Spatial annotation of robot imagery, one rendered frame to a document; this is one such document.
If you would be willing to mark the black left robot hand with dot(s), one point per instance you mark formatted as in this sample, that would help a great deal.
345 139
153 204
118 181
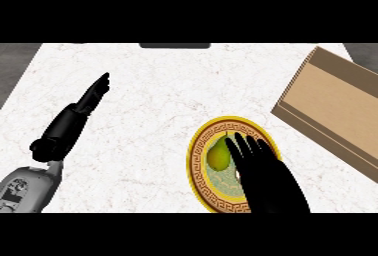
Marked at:
64 128

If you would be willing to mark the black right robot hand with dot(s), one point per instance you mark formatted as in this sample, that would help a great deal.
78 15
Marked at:
274 180

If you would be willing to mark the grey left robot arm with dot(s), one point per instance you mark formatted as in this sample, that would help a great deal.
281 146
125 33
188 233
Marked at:
26 188

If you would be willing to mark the yellow rimmed patterned plate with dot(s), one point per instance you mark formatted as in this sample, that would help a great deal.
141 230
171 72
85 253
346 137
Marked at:
217 181

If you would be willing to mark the brown cardboard box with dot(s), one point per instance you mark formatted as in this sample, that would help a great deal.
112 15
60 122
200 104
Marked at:
335 110

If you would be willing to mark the green pear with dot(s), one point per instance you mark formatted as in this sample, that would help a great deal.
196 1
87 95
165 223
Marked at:
219 156

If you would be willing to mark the dark grey flat object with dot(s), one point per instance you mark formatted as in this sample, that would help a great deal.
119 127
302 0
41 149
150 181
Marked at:
175 45

